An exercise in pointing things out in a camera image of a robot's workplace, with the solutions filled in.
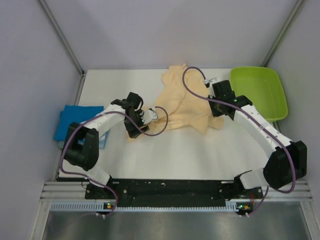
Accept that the folded blue t shirt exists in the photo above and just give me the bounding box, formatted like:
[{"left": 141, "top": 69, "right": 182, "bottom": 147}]
[{"left": 53, "top": 105, "right": 104, "bottom": 142}]

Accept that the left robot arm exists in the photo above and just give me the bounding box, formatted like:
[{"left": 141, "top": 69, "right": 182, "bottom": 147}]
[{"left": 60, "top": 92, "right": 158, "bottom": 199}]

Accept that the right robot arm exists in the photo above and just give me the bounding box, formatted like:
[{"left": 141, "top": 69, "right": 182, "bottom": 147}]
[{"left": 204, "top": 78, "right": 307, "bottom": 198}]

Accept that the green plastic bin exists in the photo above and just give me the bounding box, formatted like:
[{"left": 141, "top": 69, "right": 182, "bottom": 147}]
[{"left": 229, "top": 66, "right": 289, "bottom": 123}]

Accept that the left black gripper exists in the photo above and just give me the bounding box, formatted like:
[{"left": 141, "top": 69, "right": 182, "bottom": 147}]
[{"left": 123, "top": 109, "right": 149, "bottom": 138}]

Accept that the aluminium frame rail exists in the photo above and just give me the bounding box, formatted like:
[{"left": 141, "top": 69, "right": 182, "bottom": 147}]
[{"left": 40, "top": 180, "right": 313, "bottom": 202}]

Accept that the folded light blue striped shirt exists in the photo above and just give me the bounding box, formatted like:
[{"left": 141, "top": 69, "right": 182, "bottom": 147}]
[{"left": 57, "top": 131, "right": 109, "bottom": 150}]

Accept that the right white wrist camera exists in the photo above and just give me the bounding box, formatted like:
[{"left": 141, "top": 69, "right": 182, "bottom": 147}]
[{"left": 203, "top": 77, "right": 220, "bottom": 88}]

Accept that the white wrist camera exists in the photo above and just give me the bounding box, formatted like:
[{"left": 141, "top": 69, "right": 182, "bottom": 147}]
[
  {"left": 141, "top": 106, "right": 158, "bottom": 125},
  {"left": 203, "top": 77, "right": 220, "bottom": 88}
]

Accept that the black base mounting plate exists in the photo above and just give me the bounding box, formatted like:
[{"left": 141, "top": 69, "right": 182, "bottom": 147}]
[{"left": 84, "top": 177, "right": 265, "bottom": 207}]

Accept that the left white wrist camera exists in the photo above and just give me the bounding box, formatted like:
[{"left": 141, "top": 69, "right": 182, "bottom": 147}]
[{"left": 141, "top": 106, "right": 158, "bottom": 125}]

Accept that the beige t shirt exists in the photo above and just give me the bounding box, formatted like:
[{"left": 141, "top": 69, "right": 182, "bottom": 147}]
[{"left": 124, "top": 63, "right": 225, "bottom": 143}]

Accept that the grey slotted cable duct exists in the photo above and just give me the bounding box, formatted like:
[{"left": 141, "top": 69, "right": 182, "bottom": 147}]
[{"left": 50, "top": 201, "right": 253, "bottom": 212}]

